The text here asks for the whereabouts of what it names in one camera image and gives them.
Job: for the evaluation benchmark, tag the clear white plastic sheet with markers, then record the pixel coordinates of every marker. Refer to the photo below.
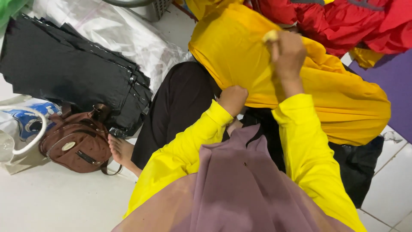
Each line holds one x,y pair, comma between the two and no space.
122,35

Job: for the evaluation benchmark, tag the green plastic bag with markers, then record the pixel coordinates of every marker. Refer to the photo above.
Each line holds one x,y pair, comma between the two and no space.
9,13

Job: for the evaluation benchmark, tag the person's right hand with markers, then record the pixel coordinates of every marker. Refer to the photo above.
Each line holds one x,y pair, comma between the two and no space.
288,56

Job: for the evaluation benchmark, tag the white tote bag blue print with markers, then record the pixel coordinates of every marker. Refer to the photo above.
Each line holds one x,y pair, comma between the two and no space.
22,129

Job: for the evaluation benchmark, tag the grey plastic basket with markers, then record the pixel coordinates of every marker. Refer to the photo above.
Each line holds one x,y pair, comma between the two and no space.
151,8

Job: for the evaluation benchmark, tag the black plastic bag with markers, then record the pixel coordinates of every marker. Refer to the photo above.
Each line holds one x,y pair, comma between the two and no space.
357,170

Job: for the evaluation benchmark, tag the red plastic garment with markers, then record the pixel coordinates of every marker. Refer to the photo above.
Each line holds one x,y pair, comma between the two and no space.
338,22

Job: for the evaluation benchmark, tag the person's left hand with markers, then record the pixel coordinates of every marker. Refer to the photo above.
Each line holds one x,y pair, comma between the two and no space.
233,98

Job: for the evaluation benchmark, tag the person's right fingers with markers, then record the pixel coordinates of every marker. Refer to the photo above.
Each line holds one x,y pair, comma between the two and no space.
276,48

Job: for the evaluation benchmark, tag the stack of black plastic bags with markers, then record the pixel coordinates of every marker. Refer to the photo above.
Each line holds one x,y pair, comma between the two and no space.
74,71

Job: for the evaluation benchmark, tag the yellow plastic garment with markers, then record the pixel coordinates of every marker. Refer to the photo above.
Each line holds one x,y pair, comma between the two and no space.
365,56
209,6
289,83

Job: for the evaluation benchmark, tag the brown backpack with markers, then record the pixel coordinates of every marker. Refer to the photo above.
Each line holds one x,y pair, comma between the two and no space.
77,141

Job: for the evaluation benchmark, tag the purple mat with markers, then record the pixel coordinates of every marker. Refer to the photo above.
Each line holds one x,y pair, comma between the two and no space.
391,90

